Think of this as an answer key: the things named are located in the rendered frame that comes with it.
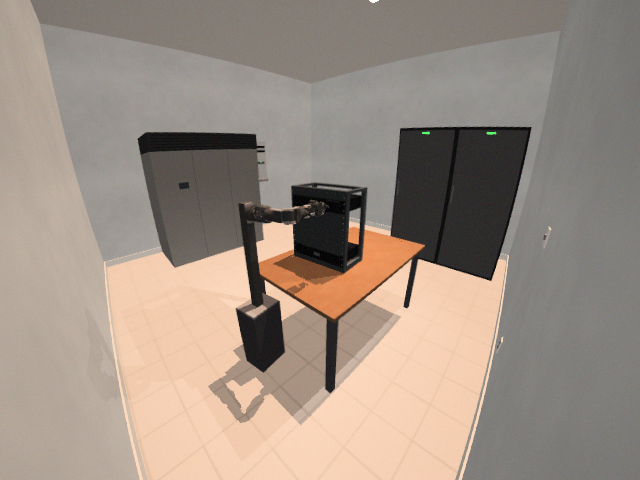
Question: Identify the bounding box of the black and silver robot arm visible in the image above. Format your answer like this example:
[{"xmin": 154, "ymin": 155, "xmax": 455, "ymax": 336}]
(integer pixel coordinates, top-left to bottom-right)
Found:
[{"xmin": 244, "ymin": 202, "xmax": 315, "ymax": 225}]

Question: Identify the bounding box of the black server rack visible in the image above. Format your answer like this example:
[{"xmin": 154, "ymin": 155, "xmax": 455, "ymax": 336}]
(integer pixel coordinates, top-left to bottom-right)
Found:
[{"xmin": 291, "ymin": 182, "xmax": 367, "ymax": 274}]

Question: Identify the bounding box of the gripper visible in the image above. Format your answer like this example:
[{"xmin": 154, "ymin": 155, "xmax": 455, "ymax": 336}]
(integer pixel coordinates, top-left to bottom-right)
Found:
[{"xmin": 308, "ymin": 200, "xmax": 329, "ymax": 217}]

